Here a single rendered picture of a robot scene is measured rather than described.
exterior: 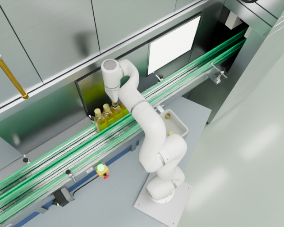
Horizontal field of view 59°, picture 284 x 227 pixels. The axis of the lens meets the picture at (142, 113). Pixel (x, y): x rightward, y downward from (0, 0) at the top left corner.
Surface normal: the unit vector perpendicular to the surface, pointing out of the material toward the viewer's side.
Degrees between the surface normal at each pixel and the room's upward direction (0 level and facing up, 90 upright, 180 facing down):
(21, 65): 90
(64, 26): 90
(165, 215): 3
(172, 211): 3
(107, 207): 0
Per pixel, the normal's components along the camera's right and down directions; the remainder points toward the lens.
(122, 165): 0.04, -0.46
